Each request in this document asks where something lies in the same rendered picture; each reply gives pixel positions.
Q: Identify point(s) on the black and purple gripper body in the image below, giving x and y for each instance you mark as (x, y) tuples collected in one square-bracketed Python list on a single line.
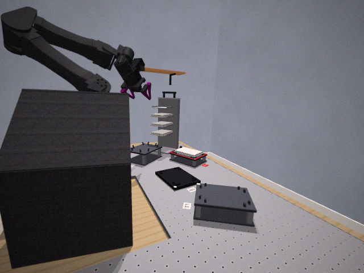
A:
[(130, 82)]

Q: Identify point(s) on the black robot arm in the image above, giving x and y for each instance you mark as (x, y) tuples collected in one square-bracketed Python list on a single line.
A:
[(22, 38)]

